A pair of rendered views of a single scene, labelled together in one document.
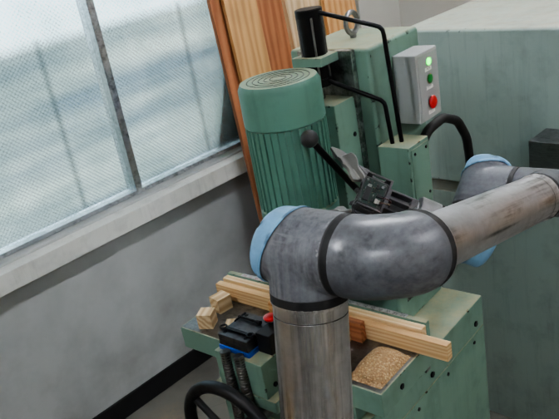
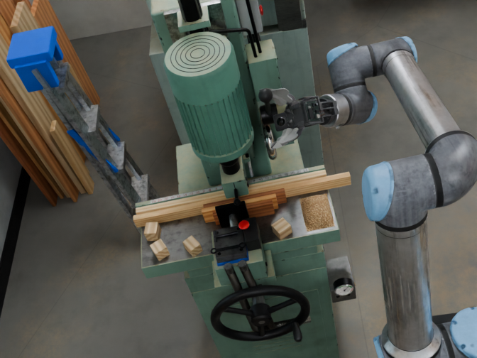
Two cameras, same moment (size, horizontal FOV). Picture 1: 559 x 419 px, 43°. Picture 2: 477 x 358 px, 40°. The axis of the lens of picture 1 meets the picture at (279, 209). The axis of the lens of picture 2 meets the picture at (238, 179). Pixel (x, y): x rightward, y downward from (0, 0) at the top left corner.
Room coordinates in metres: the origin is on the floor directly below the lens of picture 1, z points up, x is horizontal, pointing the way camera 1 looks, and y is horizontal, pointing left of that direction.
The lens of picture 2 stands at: (0.47, 0.71, 2.47)
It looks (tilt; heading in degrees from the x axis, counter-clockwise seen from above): 49 degrees down; 323
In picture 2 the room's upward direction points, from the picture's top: 16 degrees counter-clockwise
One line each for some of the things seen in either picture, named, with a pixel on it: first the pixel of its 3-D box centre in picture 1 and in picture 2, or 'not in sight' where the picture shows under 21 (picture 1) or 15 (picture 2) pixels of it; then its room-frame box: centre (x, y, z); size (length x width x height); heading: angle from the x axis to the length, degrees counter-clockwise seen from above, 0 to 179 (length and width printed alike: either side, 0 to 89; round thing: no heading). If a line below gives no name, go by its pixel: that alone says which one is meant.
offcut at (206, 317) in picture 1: (206, 317); (160, 249); (1.57, 0.23, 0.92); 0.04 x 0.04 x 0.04; 73
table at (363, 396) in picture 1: (286, 354); (238, 239); (1.42, 0.05, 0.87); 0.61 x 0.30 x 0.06; 47
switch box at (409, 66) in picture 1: (418, 84); (246, 1); (1.62, -0.37, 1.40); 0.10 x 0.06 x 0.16; 137
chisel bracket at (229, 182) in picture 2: not in sight; (233, 172); (1.49, -0.06, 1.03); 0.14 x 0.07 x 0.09; 137
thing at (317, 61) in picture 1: (314, 46); (191, 9); (1.58, -0.14, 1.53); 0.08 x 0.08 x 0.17; 47
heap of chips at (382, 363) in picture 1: (378, 362); (316, 209); (1.27, -0.15, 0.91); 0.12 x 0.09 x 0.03; 137
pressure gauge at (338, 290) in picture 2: not in sight; (343, 287); (1.15, -0.09, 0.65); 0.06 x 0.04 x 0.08; 47
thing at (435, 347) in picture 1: (319, 316); (241, 199); (1.48, -0.05, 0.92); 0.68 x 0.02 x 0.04; 47
